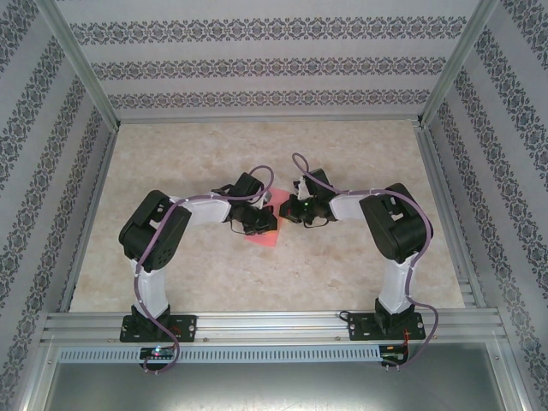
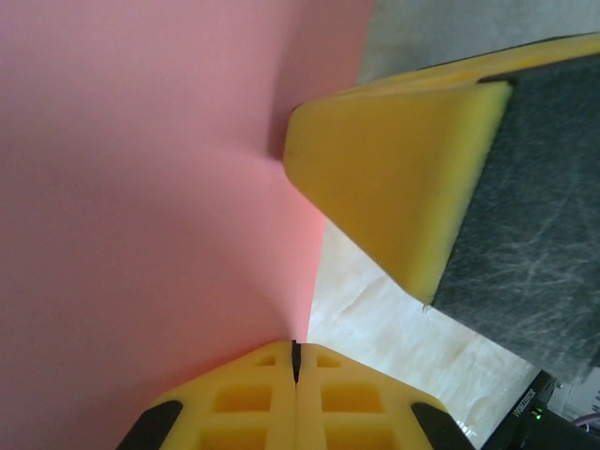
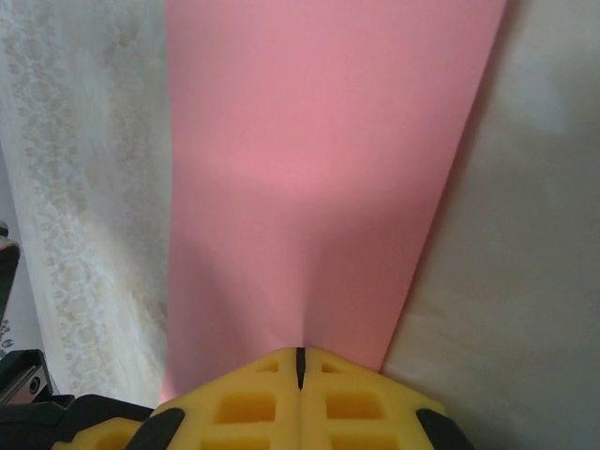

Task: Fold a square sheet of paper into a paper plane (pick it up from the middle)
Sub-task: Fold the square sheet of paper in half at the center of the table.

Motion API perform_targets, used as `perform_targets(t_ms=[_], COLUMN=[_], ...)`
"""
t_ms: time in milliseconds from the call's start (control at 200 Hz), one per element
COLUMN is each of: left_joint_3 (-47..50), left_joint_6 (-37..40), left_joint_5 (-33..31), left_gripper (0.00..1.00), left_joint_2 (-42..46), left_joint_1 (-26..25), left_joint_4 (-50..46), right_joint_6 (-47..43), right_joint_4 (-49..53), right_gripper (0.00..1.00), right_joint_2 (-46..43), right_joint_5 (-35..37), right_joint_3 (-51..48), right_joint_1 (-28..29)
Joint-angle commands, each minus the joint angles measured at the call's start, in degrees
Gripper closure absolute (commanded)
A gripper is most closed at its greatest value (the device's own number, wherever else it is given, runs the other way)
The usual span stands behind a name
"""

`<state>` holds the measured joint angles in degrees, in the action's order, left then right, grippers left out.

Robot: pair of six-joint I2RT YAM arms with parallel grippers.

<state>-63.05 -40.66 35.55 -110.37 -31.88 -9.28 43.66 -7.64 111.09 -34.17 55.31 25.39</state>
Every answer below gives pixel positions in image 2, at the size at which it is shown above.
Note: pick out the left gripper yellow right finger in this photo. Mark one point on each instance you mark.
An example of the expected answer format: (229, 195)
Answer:
(351, 403)

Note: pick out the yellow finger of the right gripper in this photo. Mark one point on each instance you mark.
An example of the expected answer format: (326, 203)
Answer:
(515, 61)
(398, 178)

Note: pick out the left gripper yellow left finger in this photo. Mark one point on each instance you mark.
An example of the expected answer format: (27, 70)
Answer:
(244, 403)

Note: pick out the pink red cloth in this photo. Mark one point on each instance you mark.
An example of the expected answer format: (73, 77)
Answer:
(140, 187)

